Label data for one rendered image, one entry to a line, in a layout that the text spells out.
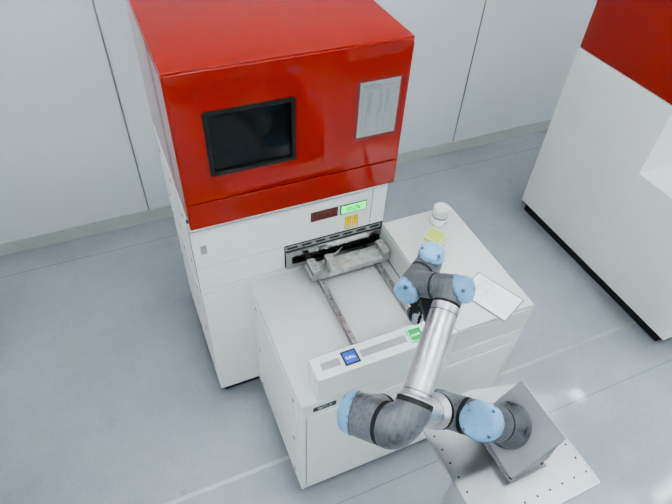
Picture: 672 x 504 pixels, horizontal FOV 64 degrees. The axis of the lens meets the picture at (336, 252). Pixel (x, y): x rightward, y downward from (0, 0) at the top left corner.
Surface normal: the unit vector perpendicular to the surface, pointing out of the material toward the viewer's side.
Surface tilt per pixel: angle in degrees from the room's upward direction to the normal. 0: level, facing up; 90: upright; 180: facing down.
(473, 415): 42
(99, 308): 0
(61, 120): 90
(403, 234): 0
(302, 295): 0
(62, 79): 90
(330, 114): 90
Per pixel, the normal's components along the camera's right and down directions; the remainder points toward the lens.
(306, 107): 0.40, 0.67
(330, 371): 0.04, -0.70
